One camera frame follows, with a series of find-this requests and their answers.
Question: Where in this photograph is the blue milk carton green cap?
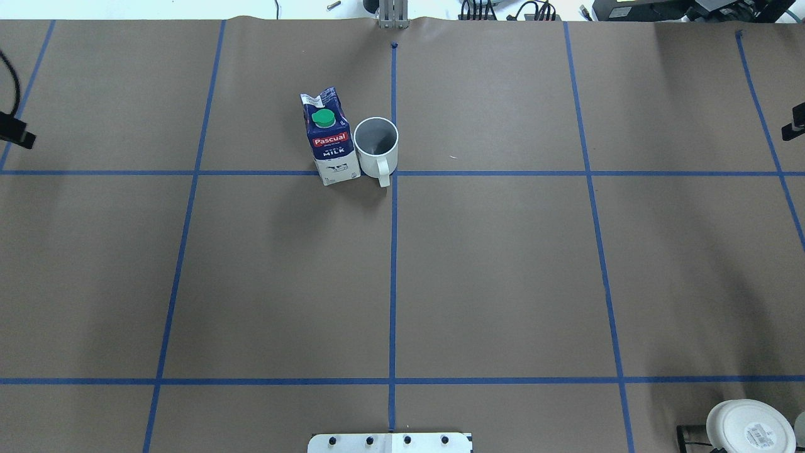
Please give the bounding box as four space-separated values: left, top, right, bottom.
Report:
300 87 362 186

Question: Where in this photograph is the white mug with handle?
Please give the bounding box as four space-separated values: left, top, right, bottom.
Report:
353 117 399 188

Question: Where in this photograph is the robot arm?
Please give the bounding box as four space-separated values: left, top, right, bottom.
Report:
1 51 36 150

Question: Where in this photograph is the brown paper table cover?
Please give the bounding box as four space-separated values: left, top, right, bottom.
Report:
1 17 804 452

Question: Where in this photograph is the black cable bundle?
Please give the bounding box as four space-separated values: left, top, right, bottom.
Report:
460 0 562 22

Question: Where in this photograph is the white cup on wire rack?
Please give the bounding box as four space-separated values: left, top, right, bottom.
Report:
706 399 797 452

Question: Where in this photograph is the black wire cup rack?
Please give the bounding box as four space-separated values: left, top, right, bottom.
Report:
675 425 726 453

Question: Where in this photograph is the aluminium frame post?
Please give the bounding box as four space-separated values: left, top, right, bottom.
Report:
376 0 410 29

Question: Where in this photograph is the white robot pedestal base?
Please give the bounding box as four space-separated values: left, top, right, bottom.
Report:
307 432 474 452

